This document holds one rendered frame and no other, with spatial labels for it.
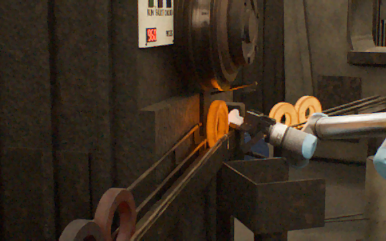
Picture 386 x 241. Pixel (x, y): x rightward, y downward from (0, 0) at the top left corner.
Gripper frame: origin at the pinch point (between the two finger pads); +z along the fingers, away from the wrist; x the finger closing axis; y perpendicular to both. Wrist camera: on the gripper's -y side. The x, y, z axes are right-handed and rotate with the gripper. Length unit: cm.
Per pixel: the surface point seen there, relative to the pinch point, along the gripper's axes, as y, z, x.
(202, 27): 36, 9, 35
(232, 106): 4.9, -0.8, -7.3
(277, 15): 23, 60, -400
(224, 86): 15.8, -0.1, 16.5
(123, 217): -8, -3, 97
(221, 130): -2.2, -2.3, 7.3
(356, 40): 31, -27, -267
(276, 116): 3.4, -16.4, -25.8
